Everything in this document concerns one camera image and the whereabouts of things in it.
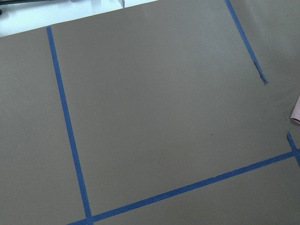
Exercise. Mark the pink Snoopy t-shirt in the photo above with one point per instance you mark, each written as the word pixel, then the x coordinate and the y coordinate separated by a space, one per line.
pixel 295 116

